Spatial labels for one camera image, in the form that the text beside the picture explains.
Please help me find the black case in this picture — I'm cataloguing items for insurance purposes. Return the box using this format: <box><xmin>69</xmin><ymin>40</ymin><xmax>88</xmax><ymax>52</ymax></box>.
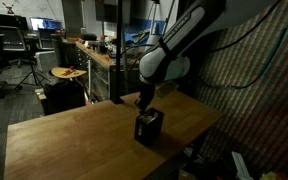
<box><xmin>81</xmin><ymin>32</ymin><xmax>98</xmax><ymax>42</ymax></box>

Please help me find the black cup with red item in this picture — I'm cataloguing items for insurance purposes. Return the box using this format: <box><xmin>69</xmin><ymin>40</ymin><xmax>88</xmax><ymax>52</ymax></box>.
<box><xmin>98</xmin><ymin>34</ymin><xmax>109</xmax><ymax>54</ymax></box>

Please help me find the small drone model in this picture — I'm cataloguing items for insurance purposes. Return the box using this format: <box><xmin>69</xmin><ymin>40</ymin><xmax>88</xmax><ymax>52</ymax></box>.
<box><xmin>2</xmin><ymin>1</ymin><xmax>17</xmax><ymax>15</ymax></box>

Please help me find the blue panel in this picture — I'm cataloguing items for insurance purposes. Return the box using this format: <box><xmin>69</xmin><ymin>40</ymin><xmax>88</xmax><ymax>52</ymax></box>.
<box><xmin>123</xmin><ymin>19</ymin><xmax>167</xmax><ymax>48</ymax></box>

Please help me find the black vertical pole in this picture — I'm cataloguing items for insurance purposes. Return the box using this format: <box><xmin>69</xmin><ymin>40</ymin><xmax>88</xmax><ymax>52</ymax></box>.
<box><xmin>109</xmin><ymin>0</ymin><xmax>125</xmax><ymax>105</ymax></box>

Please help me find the yellow black tool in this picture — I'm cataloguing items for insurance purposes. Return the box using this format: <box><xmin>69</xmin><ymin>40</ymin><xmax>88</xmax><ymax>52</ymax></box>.
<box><xmin>130</xmin><ymin>29</ymin><xmax>151</xmax><ymax>45</ymax></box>

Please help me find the round wooden stool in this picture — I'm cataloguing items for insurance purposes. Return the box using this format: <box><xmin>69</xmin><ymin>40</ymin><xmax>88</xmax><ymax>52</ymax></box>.
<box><xmin>50</xmin><ymin>65</ymin><xmax>88</xmax><ymax>81</ymax></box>

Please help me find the white plastic bracket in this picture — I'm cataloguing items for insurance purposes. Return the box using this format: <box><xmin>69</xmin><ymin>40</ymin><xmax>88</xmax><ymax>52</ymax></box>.
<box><xmin>231</xmin><ymin>151</ymin><xmax>253</xmax><ymax>180</ymax></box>

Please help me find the multicolour striped curtain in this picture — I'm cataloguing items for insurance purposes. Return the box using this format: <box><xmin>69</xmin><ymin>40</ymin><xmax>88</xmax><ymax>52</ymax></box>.
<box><xmin>183</xmin><ymin>3</ymin><xmax>288</xmax><ymax>180</ymax></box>

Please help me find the black computer monitor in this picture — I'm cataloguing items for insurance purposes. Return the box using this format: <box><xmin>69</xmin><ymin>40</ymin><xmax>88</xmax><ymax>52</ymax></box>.
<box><xmin>0</xmin><ymin>12</ymin><xmax>29</xmax><ymax>33</ymax></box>

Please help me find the white computer case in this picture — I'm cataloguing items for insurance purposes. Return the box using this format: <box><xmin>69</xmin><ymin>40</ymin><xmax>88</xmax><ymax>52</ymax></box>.
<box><xmin>35</xmin><ymin>50</ymin><xmax>59</xmax><ymax>73</ymax></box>

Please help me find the small red item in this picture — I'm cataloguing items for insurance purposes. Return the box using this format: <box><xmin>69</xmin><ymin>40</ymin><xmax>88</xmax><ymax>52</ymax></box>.
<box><xmin>62</xmin><ymin>65</ymin><xmax>77</xmax><ymax>76</ymax></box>

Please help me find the silver metal tripod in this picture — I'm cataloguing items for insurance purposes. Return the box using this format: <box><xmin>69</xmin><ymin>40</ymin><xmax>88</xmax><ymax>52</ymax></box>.
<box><xmin>145</xmin><ymin>0</ymin><xmax>177</xmax><ymax>51</ymax></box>

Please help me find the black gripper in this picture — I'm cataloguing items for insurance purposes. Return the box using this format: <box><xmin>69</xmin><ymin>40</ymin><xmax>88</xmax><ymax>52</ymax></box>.
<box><xmin>134</xmin><ymin>82</ymin><xmax>158</xmax><ymax>113</ymax></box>

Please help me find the black mesh basket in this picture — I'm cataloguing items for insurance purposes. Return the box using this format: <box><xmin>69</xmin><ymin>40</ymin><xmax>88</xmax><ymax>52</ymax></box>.
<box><xmin>133</xmin><ymin>107</ymin><xmax>165</xmax><ymax>147</ymax></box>

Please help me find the small yellow item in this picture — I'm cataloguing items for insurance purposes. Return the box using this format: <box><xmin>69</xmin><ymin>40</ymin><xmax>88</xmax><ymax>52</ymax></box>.
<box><xmin>259</xmin><ymin>171</ymin><xmax>278</xmax><ymax>180</ymax></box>

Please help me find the black tripod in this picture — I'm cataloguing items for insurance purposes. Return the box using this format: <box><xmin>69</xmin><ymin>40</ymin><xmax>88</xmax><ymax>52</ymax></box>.
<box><xmin>13</xmin><ymin>31</ymin><xmax>52</xmax><ymax>91</ymax></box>

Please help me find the black wall screen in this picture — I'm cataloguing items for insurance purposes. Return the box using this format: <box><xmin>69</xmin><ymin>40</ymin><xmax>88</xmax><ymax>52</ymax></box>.
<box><xmin>95</xmin><ymin>0</ymin><xmax>132</xmax><ymax>24</ymax></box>

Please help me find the small cardboard box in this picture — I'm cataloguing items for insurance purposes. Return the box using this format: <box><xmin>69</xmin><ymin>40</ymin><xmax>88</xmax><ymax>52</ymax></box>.
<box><xmin>34</xmin><ymin>87</ymin><xmax>48</xmax><ymax>101</ymax></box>

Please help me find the monitor with blue screen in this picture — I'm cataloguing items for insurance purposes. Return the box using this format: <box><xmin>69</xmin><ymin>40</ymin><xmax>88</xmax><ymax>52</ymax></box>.
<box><xmin>29</xmin><ymin>16</ymin><xmax>63</xmax><ymax>32</ymax></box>

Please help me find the grey mesh office chair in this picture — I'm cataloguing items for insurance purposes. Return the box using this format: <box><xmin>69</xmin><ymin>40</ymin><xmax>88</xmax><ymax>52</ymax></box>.
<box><xmin>0</xmin><ymin>24</ymin><xmax>35</xmax><ymax>68</ymax></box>

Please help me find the black storage box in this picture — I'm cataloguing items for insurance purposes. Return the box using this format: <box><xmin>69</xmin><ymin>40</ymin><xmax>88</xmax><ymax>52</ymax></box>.
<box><xmin>43</xmin><ymin>79</ymin><xmax>87</xmax><ymax>116</ymax></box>

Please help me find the wooden workbench with drawers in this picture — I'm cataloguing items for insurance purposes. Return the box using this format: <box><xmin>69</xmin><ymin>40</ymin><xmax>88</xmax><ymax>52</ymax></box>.
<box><xmin>74</xmin><ymin>39</ymin><xmax>145</xmax><ymax>101</ymax></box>

